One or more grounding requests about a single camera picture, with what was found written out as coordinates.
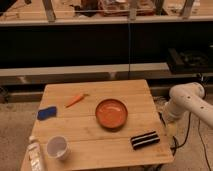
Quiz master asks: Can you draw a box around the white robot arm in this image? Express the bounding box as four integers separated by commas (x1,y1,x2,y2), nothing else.
163,82,213,128

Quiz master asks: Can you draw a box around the orange round plate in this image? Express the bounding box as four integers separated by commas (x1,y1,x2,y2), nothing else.
95,99,128,129

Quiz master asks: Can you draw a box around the orange toy carrot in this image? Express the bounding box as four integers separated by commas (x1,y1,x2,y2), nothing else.
65,93,89,108

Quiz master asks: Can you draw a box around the blue sponge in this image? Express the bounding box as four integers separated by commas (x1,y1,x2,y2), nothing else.
37,106,57,120

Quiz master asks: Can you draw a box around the white paper cup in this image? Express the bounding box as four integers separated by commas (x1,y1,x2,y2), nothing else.
46,136,70,161

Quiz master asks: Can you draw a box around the black box on shelf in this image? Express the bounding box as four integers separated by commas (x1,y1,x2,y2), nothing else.
167,48,213,74

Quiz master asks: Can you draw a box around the clear plastic bottle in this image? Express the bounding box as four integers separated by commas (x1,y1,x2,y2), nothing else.
27,136,46,171

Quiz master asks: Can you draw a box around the blue hanging cable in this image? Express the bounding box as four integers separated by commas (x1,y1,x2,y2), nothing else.
127,19,132,80

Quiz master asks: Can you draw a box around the black floor cable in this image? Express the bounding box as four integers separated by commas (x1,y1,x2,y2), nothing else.
165,111,213,171

